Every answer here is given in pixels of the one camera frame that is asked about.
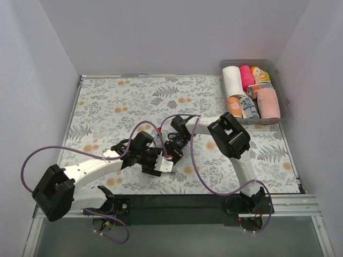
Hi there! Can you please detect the blue patterned towel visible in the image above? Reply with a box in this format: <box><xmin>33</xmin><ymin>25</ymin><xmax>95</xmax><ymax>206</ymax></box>
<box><xmin>239</xmin><ymin>96</ymin><xmax>260</xmax><ymax>118</ymax></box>

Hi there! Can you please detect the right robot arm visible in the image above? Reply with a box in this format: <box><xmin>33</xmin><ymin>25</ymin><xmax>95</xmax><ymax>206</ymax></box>
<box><xmin>164</xmin><ymin>112</ymin><xmax>273</xmax><ymax>214</ymax></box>

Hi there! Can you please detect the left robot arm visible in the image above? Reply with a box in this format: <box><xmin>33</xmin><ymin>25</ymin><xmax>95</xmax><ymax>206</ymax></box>
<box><xmin>32</xmin><ymin>132</ymin><xmax>163</xmax><ymax>222</ymax></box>

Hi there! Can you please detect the floral table mat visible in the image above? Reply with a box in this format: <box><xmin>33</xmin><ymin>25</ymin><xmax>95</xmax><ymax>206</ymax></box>
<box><xmin>65</xmin><ymin>76</ymin><xmax>300</xmax><ymax>194</ymax></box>

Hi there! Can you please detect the white rolled towel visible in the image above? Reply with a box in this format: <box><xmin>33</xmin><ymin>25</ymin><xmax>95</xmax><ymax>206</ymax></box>
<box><xmin>222</xmin><ymin>66</ymin><xmax>246</xmax><ymax>97</ymax></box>

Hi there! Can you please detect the small patterned rolled towel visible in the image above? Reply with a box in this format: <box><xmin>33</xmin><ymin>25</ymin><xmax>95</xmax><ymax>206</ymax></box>
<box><xmin>246</xmin><ymin>83</ymin><xmax>273</xmax><ymax>100</ymax></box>

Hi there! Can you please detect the hot pink rolled towel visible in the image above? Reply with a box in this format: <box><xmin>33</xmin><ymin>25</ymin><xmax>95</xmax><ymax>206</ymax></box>
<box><xmin>239</xmin><ymin>65</ymin><xmax>255</xmax><ymax>92</ymax></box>

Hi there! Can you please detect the light pink rolled towel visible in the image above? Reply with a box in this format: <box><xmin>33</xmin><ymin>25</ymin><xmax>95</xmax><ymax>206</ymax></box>
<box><xmin>257</xmin><ymin>88</ymin><xmax>281</xmax><ymax>119</ymax></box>

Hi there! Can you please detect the orange cartoon rolled towel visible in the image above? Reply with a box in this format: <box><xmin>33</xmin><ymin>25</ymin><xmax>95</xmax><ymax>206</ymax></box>
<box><xmin>250</xmin><ymin>66</ymin><xmax>271</xmax><ymax>84</ymax></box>

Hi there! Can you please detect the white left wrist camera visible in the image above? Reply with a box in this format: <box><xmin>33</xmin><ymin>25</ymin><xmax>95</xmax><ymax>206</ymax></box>
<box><xmin>154</xmin><ymin>155</ymin><xmax>174</xmax><ymax>173</ymax></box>

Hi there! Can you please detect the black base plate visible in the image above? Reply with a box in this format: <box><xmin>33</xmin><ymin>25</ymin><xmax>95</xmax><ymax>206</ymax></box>
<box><xmin>89</xmin><ymin>194</ymin><xmax>274</xmax><ymax>228</ymax></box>

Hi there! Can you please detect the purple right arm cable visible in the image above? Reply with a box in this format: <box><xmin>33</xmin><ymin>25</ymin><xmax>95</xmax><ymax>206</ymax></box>
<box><xmin>158</xmin><ymin>115</ymin><xmax>274</xmax><ymax>234</ymax></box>

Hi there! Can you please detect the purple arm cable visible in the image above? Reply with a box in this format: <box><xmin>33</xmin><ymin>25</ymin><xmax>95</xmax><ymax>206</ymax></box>
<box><xmin>158</xmin><ymin>115</ymin><xmax>274</xmax><ymax>234</ymax></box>
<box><xmin>20</xmin><ymin>120</ymin><xmax>172</xmax><ymax>244</ymax></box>

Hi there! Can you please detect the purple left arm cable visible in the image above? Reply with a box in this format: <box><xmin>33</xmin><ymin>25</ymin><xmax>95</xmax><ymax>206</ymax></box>
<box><xmin>20</xmin><ymin>120</ymin><xmax>172</xmax><ymax>244</ymax></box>

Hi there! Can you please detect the aluminium frame rail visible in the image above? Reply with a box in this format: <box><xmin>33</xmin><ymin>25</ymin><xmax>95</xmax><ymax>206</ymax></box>
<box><xmin>32</xmin><ymin>194</ymin><xmax>322</xmax><ymax>219</ymax></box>

